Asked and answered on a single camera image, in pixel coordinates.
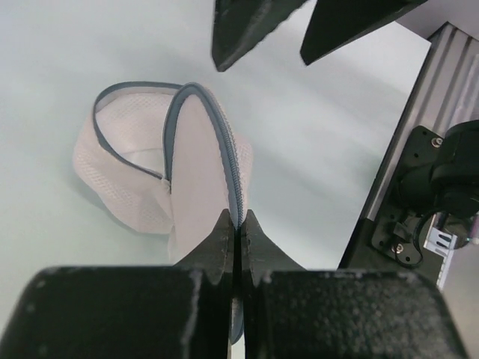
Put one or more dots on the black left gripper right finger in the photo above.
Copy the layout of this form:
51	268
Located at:
290	312

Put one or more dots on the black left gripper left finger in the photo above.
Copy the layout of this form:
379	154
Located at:
179	311

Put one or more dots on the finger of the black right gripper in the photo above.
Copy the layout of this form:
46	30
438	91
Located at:
238	26
335	23

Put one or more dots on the white mesh laundry bag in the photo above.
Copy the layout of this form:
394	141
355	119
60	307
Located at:
164	160

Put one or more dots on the aluminium frame rail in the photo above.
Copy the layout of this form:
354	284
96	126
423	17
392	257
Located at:
445	94

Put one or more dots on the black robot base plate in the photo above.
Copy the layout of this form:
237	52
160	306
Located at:
394	240

